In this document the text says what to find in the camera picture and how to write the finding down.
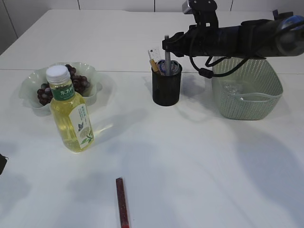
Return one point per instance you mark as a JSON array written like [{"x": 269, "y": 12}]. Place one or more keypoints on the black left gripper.
[{"x": 3, "y": 162}]

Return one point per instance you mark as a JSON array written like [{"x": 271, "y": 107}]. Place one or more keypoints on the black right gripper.
[{"x": 205, "y": 44}]

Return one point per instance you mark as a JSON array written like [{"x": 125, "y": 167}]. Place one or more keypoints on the silver glitter pen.
[{"x": 167, "y": 61}]

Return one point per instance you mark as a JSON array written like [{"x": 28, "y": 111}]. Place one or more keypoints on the pink scissors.
[{"x": 175, "y": 67}]

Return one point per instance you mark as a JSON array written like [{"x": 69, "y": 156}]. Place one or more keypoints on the clear plastic ruler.
[{"x": 154, "y": 54}]

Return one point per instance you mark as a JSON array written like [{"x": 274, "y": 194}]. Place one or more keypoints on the blue scissors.
[{"x": 161, "y": 67}]

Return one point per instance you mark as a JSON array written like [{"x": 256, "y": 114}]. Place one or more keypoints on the gold glitter pen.
[{"x": 154, "y": 66}]

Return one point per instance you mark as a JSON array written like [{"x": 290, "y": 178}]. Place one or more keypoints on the clear plastic sheet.
[{"x": 232, "y": 87}]

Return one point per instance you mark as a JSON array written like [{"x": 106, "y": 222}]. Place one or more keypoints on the yellow tea bottle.
[{"x": 69, "y": 110}]

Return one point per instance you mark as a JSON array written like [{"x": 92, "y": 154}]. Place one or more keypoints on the purple artificial grape bunch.
[{"x": 80, "y": 84}]

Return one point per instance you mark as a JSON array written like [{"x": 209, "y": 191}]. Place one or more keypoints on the red glitter pen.
[{"x": 122, "y": 204}]

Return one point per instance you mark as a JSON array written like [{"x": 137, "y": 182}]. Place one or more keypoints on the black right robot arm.
[{"x": 253, "y": 38}]

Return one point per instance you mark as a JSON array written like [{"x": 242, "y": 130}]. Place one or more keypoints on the black mesh pen holder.
[{"x": 166, "y": 89}]

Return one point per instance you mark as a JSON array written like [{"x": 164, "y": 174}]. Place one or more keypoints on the pale green wavy plate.
[{"x": 29, "y": 87}]

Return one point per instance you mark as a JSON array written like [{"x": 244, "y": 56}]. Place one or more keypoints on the green woven plastic basket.
[{"x": 262, "y": 90}]

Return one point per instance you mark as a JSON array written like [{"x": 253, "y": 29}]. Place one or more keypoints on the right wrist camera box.
[{"x": 200, "y": 12}]

